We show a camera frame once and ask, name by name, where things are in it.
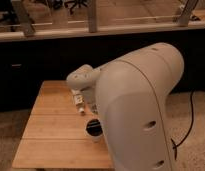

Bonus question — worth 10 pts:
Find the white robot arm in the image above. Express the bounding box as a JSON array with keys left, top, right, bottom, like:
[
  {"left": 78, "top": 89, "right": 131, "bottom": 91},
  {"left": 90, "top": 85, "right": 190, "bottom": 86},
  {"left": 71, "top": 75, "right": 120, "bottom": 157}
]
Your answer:
[{"left": 66, "top": 42, "right": 184, "bottom": 171}]

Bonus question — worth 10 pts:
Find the white ceramic cup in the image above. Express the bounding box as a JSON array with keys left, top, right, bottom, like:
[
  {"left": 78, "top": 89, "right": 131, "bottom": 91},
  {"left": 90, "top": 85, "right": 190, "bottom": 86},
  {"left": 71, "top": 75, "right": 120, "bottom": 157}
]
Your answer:
[{"left": 85, "top": 119, "right": 103, "bottom": 142}]

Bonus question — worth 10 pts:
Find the wooden table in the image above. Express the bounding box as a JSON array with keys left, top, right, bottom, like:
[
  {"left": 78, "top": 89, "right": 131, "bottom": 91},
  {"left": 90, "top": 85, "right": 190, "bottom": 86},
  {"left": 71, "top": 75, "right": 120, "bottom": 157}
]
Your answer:
[{"left": 12, "top": 81, "right": 112, "bottom": 171}]

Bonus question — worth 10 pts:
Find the dark cabinet counter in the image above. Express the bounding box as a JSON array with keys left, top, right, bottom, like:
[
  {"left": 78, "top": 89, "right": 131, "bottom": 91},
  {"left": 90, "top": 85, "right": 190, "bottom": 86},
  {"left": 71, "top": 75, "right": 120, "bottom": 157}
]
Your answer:
[{"left": 0, "top": 29, "right": 205, "bottom": 111}]

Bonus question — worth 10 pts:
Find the black office chair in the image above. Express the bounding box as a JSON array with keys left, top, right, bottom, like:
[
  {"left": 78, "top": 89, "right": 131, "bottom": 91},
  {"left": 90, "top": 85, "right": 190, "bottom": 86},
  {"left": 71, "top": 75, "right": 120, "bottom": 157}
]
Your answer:
[{"left": 0, "top": 0, "right": 16, "bottom": 24}]

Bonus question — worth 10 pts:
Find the black cable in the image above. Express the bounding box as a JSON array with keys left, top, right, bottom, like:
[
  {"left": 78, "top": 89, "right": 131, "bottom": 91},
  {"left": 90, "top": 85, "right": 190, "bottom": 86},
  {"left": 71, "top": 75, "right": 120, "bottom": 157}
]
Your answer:
[{"left": 171, "top": 89, "right": 196, "bottom": 161}]

